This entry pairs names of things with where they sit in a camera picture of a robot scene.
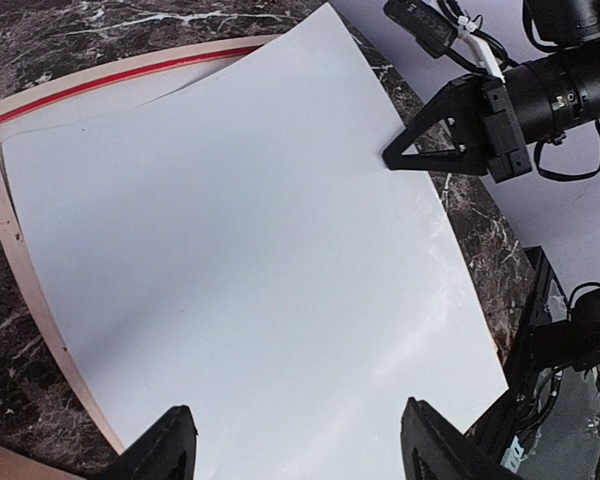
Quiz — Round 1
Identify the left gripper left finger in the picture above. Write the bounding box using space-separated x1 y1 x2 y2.
97 405 197 480

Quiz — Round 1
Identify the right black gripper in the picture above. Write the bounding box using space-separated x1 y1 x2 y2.
382 39 600 182

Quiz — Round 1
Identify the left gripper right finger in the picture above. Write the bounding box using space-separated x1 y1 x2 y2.
400 397 519 480

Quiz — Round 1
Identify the landscape photo print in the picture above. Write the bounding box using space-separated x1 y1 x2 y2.
2 2 510 480

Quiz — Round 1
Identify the white mat board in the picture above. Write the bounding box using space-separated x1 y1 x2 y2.
0 47 261 161

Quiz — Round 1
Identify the red wooden picture frame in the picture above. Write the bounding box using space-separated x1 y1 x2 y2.
0 36 269 452

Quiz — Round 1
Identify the brown cardboard backing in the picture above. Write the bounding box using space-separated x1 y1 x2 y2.
0 446 79 480

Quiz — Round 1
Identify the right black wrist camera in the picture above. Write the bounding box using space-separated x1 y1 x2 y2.
522 0 600 53

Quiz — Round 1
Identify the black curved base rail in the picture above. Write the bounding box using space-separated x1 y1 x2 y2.
466 246 556 463

